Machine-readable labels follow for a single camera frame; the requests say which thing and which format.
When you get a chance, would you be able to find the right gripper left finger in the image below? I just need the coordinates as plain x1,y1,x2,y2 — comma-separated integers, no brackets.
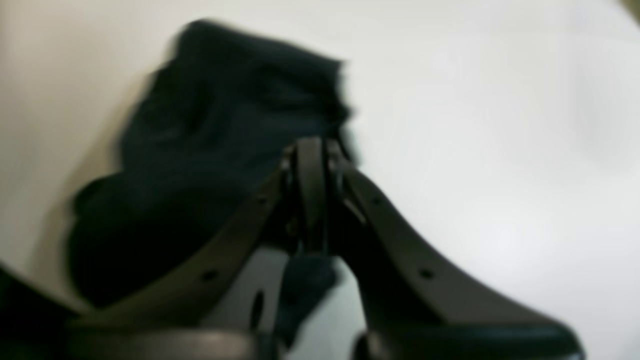
65,137,326,360

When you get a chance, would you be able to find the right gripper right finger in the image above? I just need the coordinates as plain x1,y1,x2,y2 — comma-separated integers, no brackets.
326,143,585,360

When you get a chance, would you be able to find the black long-sleeve t-shirt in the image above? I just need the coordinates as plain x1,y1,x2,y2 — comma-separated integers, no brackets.
67,19,359,346

